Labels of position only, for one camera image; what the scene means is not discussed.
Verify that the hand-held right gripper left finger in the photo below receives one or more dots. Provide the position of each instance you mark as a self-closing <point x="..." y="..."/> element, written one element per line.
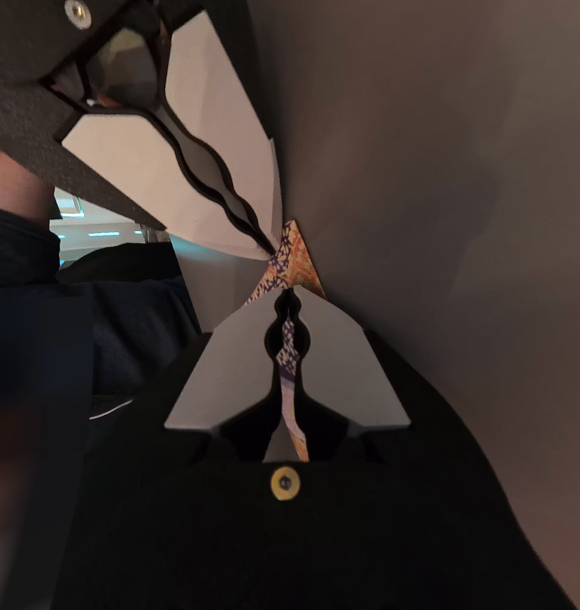
<point x="228" y="376"/>

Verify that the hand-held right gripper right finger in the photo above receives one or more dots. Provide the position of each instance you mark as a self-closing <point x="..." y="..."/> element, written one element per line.
<point x="347" y="376"/>

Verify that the person's dark blue clothing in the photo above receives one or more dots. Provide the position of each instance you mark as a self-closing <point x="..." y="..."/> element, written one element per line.
<point x="137" y="333"/>

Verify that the patterned origami paper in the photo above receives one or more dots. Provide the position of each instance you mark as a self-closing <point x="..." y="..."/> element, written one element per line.
<point x="294" y="259"/>

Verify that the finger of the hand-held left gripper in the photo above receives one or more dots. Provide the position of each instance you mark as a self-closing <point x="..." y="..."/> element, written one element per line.
<point x="137" y="162"/>
<point x="218" y="95"/>

